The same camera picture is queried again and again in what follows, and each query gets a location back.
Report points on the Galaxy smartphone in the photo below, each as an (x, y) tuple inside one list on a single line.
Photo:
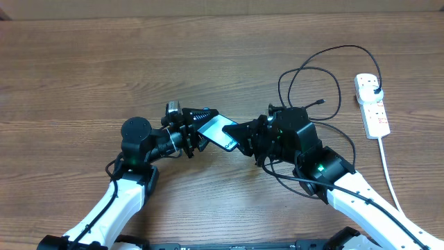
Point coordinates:
[(213, 131)]

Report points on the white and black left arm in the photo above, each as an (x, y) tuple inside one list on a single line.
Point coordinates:
[(133, 176)]

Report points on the white charger plug adapter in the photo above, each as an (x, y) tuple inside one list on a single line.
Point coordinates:
[(366, 95)]

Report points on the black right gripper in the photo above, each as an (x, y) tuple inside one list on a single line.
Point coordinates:
[(249, 139)]

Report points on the white power strip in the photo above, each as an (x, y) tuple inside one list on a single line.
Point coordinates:
[(373, 114)]

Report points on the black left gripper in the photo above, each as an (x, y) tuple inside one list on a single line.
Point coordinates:
[(189, 135)]

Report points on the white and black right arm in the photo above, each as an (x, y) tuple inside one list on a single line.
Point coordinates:
[(336, 182)]

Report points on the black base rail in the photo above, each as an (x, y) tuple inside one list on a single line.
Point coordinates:
[(297, 245)]

